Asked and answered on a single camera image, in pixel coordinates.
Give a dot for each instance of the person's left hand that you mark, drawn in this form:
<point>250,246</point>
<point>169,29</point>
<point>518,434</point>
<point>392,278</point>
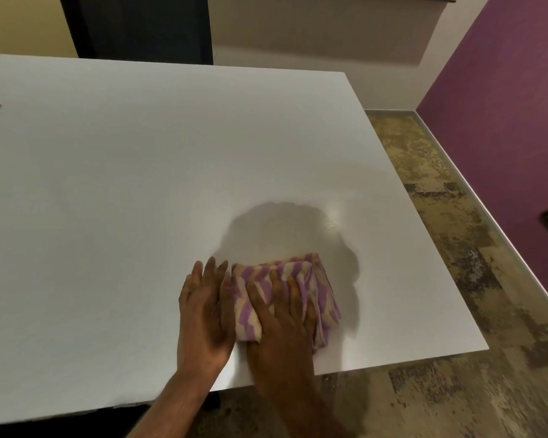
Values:
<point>204,323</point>

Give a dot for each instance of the person's right hand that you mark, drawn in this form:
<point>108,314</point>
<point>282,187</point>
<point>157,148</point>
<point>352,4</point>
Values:
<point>283,346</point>

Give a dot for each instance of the person's right thumb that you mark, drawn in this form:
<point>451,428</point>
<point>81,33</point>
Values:
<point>259,305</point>

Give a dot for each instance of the person's left middle finger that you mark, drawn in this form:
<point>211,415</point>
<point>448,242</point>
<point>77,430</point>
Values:
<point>209,275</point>

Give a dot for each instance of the person's left thumb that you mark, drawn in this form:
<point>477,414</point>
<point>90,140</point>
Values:
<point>230,310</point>

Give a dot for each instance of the person's left little finger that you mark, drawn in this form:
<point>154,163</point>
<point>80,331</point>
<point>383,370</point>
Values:
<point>185,294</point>

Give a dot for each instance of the person's right middle finger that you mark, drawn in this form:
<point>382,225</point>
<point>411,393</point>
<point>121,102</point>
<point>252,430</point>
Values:
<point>295,296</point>

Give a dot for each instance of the purple beige zigzag cloth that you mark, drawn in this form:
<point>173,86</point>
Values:
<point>317,287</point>

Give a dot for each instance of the person's right forearm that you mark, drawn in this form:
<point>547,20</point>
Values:
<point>306,410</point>

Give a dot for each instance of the person's left forearm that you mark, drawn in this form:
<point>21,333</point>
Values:
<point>173,405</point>

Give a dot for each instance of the dark wooden door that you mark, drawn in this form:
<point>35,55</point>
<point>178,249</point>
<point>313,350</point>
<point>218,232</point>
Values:
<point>141,27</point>

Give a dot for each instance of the beige wall shelf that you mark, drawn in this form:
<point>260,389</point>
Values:
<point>324,27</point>

